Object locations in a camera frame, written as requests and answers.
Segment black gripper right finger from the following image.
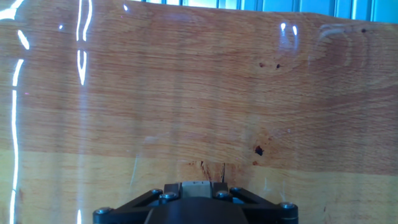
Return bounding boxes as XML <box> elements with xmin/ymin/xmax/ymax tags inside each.
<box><xmin>212</xmin><ymin>182</ymin><xmax>299</xmax><ymax>224</ymax></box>

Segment wood grain vinyl mat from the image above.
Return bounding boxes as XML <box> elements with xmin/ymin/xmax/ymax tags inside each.
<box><xmin>0</xmin><ymin>0</ymin><xmax>398</xmax><ymax>224</ymax></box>

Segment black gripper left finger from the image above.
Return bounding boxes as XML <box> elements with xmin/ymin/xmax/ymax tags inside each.
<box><xmin>92</xmin><ymin>183</ymin><xmax>182</xmax><ymax>224</ymax></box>

